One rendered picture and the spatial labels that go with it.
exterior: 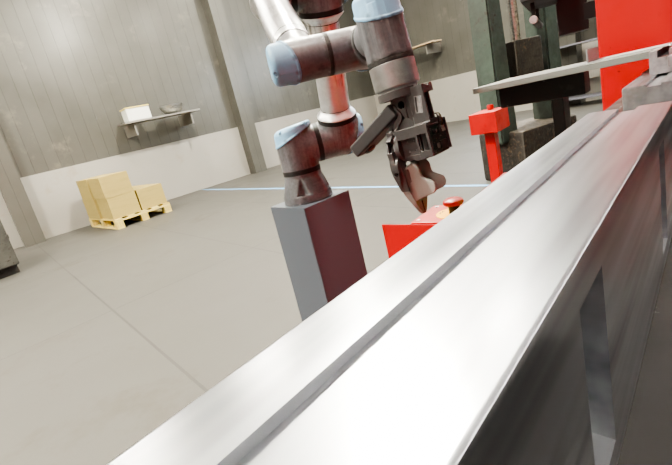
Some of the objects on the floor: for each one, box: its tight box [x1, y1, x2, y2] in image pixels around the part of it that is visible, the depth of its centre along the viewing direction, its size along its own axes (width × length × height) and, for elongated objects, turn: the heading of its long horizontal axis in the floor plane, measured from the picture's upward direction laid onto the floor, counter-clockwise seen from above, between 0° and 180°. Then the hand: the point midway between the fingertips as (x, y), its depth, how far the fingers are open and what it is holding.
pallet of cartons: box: [76, 171, 172, 230], centre depth 710 cm, size 100×143×83 cm
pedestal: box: [468, 104, 510, 183], centre depth 258 cm, size 20×25×83 cm
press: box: [457, 0, 577, 181], centre depth 372 cm, size 69×88×265 cm
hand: (418, 206), depth 74 cm, fingers closed
